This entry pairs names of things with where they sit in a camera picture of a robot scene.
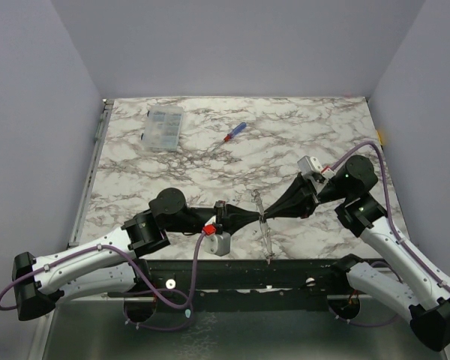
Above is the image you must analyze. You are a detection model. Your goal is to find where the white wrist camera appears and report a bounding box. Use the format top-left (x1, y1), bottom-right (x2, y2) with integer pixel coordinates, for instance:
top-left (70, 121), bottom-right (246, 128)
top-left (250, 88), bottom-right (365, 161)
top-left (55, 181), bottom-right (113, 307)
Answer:
top-left (297, 155), bottom-right (335, 185)
top-left (202, 223), bottom-right (231, 257)

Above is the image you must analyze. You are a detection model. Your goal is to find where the aluminium side rail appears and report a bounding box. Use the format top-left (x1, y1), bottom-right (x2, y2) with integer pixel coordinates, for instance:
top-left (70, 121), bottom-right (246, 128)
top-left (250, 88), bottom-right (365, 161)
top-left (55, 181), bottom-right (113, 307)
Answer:
top-left (67, 99), bottom-right (115, 248)

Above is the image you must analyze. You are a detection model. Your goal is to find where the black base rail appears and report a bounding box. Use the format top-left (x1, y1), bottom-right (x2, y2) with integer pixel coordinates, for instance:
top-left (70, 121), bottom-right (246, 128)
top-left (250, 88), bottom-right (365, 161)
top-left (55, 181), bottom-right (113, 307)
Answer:
top-left (124, 255), bottom-right (361, 321)

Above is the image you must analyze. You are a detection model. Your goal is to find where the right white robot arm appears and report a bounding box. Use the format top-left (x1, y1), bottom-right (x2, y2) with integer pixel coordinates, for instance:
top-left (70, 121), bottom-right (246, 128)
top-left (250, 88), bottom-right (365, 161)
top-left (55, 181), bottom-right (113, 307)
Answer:
top-left (264, 155), bottom-right (450, 352)

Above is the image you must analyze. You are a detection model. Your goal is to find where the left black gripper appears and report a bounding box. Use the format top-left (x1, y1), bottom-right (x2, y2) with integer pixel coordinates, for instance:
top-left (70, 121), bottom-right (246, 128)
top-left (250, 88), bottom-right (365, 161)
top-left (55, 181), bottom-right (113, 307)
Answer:
top-left (166, 201), bottom-right (260, 239)

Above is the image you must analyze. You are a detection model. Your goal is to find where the clear plastic organizer box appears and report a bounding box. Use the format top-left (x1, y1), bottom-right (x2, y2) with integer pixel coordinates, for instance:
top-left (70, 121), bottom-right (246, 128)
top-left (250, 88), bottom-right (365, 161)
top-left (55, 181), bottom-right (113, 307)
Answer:
top-left (140, 105), bottom-right (185, 152)

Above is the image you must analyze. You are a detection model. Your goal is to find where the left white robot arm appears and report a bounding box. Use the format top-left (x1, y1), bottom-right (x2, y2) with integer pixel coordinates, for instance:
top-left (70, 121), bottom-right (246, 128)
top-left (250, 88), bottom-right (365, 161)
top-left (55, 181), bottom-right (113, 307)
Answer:
top-left (9, 187), bottom-right (260, 321)

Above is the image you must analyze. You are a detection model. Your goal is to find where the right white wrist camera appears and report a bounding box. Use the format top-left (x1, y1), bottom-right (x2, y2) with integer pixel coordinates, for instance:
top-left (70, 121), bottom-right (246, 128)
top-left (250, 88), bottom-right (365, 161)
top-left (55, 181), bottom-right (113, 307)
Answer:
top-left (297, 155), bottom-right (335, 185)

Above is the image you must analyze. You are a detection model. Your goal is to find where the blue red screwdriver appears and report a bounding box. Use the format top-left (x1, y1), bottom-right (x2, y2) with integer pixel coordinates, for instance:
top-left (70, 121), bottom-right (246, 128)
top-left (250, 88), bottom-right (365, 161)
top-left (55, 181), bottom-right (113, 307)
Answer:
top-left (214, 122), bottom-right (247, 149)

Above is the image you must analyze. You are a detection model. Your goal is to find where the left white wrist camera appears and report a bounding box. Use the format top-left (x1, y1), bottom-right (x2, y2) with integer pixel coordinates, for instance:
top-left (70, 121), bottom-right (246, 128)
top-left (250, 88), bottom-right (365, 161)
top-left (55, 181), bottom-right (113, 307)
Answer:
top-left (202, 223), bottom-right (231, 257)

